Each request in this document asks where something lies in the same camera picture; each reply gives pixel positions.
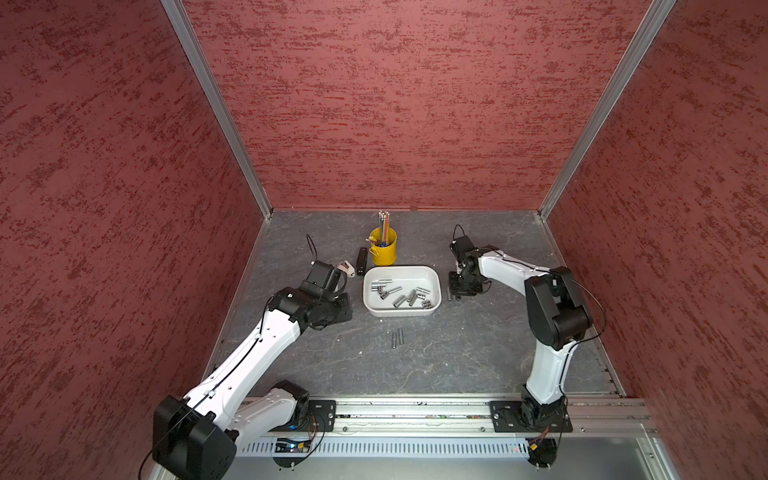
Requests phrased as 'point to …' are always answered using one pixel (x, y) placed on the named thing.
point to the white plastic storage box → (402, 290)
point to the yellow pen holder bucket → (383, 255)
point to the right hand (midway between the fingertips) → (458, 295)
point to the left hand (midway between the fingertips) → (346, 317)
